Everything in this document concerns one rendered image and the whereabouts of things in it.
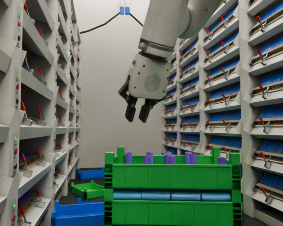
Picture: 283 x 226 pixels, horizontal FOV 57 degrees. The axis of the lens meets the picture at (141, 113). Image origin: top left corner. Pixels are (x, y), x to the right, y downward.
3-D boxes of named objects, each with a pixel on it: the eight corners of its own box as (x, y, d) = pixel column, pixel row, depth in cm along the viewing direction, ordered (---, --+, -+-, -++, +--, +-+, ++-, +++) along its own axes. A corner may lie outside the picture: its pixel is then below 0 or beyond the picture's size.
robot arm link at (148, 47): (149, 42, 56) (145, 56, 57) (181, 50, 61) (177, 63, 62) (132, 35, 63) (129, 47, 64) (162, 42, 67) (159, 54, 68)
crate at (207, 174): (219, 174, 77) (218, 146, 77) (241, 190, 57) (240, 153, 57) (117, 173, 79) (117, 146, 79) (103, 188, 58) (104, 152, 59)
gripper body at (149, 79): (143, 51, 57) (130, 98, 61) (180, 59, 62) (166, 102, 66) (129, 44, 63) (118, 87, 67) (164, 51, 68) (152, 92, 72)
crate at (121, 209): (219, 202, 76) (219, 174, 77) (241, 228, 56) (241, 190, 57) (117, 200, 78) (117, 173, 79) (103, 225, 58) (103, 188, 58)
